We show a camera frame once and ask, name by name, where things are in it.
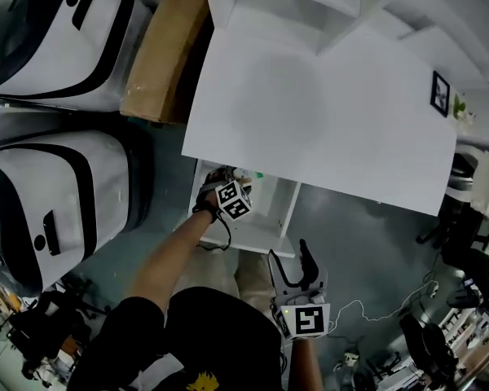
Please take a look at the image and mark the black picture frame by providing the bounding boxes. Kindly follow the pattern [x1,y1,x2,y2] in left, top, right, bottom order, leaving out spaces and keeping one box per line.
[430,70,452,119]

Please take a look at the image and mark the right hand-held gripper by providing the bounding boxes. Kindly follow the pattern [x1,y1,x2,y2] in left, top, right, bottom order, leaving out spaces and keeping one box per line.
[267,238,332,340]

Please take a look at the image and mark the small potted plant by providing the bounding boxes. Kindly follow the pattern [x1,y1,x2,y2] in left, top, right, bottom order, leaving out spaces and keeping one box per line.
[452,90,477,125]

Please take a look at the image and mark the white cable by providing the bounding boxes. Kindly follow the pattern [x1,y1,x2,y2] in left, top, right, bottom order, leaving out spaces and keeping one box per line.
[328,279,440,336]

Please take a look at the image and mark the person's beige trousers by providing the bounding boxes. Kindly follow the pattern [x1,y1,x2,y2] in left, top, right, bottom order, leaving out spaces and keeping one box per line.
[178,247,289,301]

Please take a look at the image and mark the person's left forearm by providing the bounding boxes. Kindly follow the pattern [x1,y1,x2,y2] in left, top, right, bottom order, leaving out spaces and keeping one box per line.
[126,209,215,314]

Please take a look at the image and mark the white desk with hutch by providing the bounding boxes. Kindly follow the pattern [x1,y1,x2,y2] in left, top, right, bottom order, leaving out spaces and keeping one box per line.
[180,0,489,218]

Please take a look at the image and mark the brown cardboard box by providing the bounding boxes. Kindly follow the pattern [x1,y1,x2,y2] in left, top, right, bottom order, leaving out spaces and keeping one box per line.
[119,0,216,125]

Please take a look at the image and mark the person's black shirt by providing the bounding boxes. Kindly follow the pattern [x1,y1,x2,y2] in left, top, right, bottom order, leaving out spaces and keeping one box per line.
[77,286,287,391]

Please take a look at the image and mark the person's left hand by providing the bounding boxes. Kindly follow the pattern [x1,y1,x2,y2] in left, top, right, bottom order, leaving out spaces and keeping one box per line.
[192,167,230,224]

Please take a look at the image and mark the black chair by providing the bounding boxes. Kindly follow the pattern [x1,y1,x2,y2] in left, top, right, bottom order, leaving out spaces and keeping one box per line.
[415,152,489,262]

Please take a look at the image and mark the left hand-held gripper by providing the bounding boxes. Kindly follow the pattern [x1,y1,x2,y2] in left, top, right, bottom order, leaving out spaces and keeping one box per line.
[214,169,254,222]

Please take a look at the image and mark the white and black robot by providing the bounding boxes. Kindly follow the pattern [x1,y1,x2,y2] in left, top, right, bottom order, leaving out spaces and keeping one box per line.
[0,129,155,299]
[0,0,155,112]

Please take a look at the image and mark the white desk drawer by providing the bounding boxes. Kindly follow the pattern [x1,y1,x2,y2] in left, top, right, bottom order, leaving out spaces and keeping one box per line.
[188,157,302,259]

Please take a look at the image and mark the person's right forearm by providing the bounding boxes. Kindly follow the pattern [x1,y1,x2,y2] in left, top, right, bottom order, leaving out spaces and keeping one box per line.
[288,335,324,391]

